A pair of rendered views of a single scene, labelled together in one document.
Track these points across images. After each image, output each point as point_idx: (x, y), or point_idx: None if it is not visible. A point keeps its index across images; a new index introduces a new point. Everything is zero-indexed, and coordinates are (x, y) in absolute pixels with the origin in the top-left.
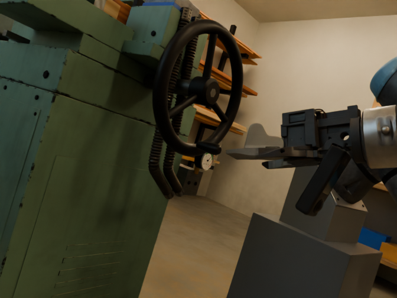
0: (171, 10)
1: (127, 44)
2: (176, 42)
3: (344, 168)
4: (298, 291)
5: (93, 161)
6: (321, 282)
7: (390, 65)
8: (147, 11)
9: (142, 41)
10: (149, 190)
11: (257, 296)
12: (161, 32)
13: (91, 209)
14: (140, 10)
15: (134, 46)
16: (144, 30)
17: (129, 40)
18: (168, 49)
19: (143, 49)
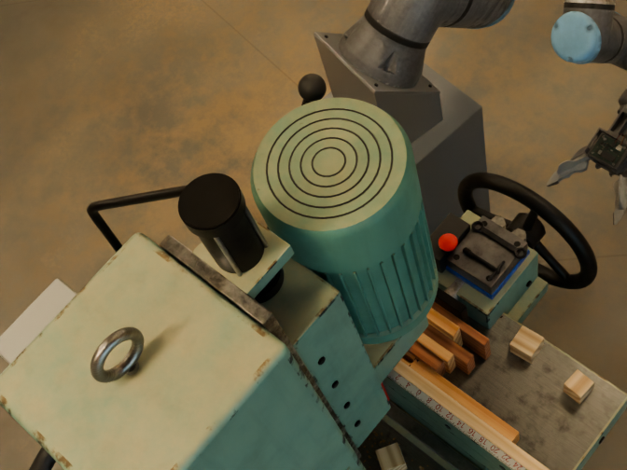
0: (537, 255)
1: (520, 321)
2: (593, 254)
3: None
4: (456, 166)
5: None
6: (470, 141)
7: (595, 48)
8: (512, 289)
9: (536, 297)
10: None
11: (427, 209)
12: (536, 272)
13: None
14: (502, 300)
15: (529, 310)
16: (515, 297)
17: (521, 317)
18: (595, 263)
19: (539, 297)
